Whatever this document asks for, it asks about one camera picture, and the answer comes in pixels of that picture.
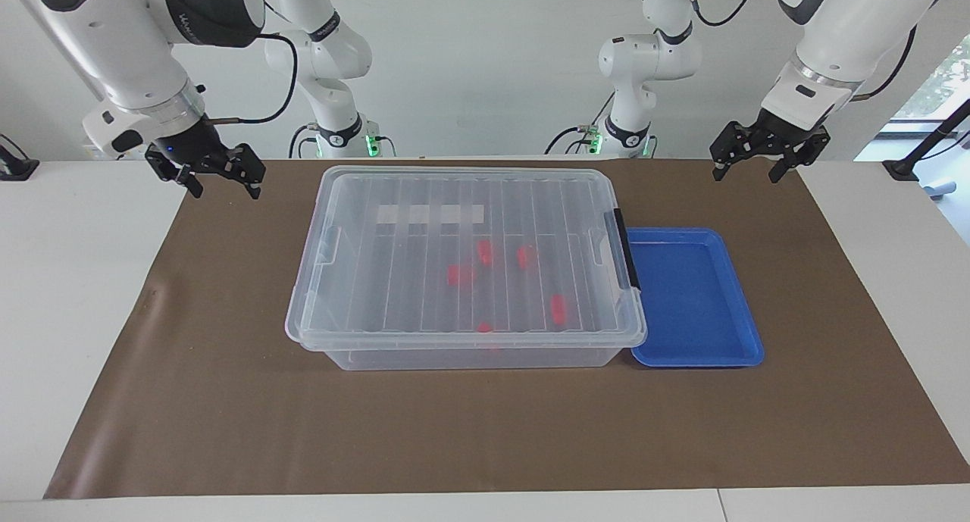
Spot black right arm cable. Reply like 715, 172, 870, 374
203, 33, 298, 125

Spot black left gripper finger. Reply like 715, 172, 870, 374
768, 127, 831, 183
710, 122, 759, 182

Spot clear plastic box lid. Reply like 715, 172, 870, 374
285, 165, 649, 351

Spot brown paper table mat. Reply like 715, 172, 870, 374
43, 157, 970, 500

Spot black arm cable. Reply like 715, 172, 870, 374
849, 23, 919, 102
203, 33, 298, 125

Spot blue plastic tray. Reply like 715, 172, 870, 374
625, 227, 765, 369

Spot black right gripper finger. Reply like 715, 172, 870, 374
145, 152, 204, 198
224, 144, 266, 200

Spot window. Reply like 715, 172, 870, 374
856, 33, 970, 163

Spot white label on box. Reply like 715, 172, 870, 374
377, 204, 484, 226

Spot clear plastic storage box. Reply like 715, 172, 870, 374
299, 166, 649, 371

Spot black base cable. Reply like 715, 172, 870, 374
546, 90, 616, 156
288, 123, 328, 159

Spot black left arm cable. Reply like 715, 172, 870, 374
849, 23, 919, 102

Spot black angled stand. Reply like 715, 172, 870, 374
883, 98, 970, 183

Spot black box latch handle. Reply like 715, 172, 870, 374
612, 208, 642, 292

